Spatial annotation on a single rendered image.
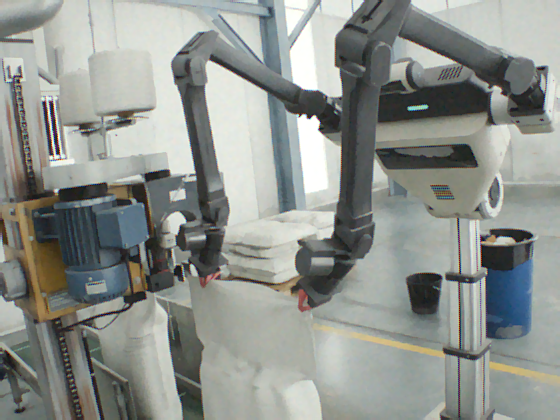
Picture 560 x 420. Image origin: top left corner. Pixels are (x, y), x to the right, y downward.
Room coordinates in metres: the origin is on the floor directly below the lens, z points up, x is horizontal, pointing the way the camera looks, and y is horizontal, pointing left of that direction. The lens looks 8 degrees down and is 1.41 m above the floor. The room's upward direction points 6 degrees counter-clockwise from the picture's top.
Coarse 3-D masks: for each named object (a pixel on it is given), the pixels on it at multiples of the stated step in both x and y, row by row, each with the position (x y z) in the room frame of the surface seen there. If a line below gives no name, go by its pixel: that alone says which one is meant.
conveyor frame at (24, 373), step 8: (80, 328) 2.75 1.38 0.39; (88, 328) 2.66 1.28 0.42; (88, 336) 2.67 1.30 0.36; (96, 336) 2.58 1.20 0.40; (0, 344) 2.51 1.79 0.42; (8, 352) 2.38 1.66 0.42; (16, 360) 2.28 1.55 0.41; (16, 368) 2.38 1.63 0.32; (24, 368) 2.17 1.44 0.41; (24, 376) 2.27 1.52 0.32; (32, 376) 2.14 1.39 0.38; (176, 376) 1.96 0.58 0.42; (24, 384) 2.23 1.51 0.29; (32, 384) 2.17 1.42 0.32; (176, 384) 1.97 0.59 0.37; (184, 384) 1.92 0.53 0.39; (192, 384) 1.87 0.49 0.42; (32, 392) 2.14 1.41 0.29; (40, 392) 2.08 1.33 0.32; (192, 392) 1.88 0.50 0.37; (200, 392) 1.83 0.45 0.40; (40, 400) 2.05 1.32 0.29; (200, 400) 1.84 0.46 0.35
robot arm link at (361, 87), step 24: (384, 48) 0.73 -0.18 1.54; (360, 72) 0.78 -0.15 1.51; (384, 72) 0.75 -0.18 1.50; (360, 96) 0.79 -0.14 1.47; (360, 120) 0.81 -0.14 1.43; (360, 144) 0.84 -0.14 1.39; (360, 168) 0.86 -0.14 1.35; (360, 192) 0.88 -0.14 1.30; (336, 216) 0.95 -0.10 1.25; (360, 216) 0.90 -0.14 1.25
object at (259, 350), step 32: (192, 288) 1.37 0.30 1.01; (224, 288) 1.21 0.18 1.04; (256, 288) 1.22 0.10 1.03; (224, 320) 1.24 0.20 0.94; (256, 320) 1.13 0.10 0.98; (288, 320) 1.09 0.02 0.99; (224, 352) 1.25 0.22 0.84; (256, 352) 1.14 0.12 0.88; (288, 352) 1.09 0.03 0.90; (224, 384) 1.18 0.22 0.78; (256, 384) 1.09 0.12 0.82; (288, 384) 1.07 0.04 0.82; (224, 416) 1.19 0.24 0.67; (256, 416) 1.08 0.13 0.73; (288, 416) 1.04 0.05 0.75; (320, 416) 1.12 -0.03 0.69
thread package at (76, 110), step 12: (72, 72) 1.34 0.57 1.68; (84, 72) 1.34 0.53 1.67; (60, 84) 1.35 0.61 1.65; (72, 84) 1.33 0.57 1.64; (84, 84) 1.34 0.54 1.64; (60, 96) 1.35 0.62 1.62; (72, 96) 1.33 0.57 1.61; (84, 96) 1.34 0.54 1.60; (60, 108) 1.36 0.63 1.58; (72, 108) 1.33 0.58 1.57; (84, 108) 1.33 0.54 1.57; (72, 120) 1.33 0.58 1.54; (84, 120) 1.33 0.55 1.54; (96, 120) 1.35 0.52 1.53; (108, 120) 1.40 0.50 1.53
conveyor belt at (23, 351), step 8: (24, 344) 2.57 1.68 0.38; (96, 344) 2.50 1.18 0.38; (16, 352) 2.46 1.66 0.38; (24, 352) 2.45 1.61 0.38; (96, 352) 2.38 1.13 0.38; (24, 360) 2.34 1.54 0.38; (32, 360) 2.33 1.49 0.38; (32, 368) 2.23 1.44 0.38; (184, 392) 1.87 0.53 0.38; (184, 400) 1.80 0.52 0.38; (192, 400) 1.80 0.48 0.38; (184, 408) 1.74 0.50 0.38; (192, 408) 1.73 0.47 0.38; (200, 408) 1.73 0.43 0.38; (184, 416) 1.68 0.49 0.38; (192, 416) 1.67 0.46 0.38; (200, 416) 1.67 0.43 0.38
